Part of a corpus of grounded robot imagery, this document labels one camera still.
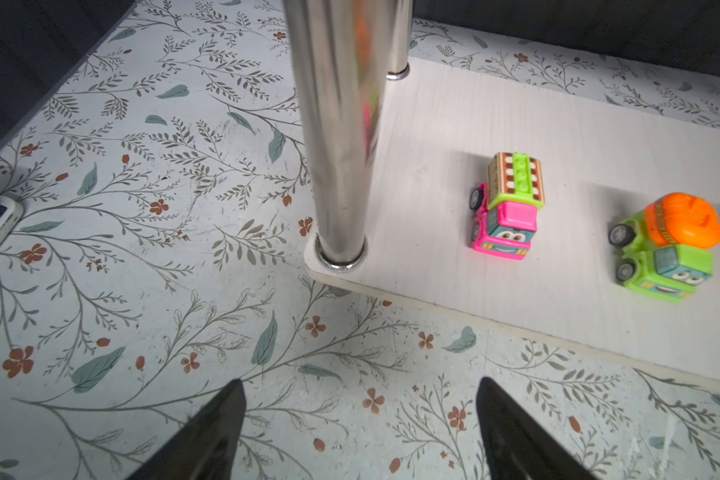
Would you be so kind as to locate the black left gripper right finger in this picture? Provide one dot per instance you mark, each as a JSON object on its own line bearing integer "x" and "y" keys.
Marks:
{"x": 515, "y": 445}

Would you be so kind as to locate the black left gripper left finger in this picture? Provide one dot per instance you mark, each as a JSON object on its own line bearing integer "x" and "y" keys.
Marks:
{"x": 205, "y": 447}

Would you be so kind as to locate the pink green toy truck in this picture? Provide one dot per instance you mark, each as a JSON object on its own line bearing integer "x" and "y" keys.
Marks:
{"x": 506, "y": 206}

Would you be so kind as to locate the green orange toy truck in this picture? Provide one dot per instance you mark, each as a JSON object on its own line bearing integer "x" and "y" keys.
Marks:
{"x": 666, "y": 248}

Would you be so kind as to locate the white two-tier shelf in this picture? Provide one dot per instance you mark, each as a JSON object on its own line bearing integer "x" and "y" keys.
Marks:
{"x": 553, "y": 217}

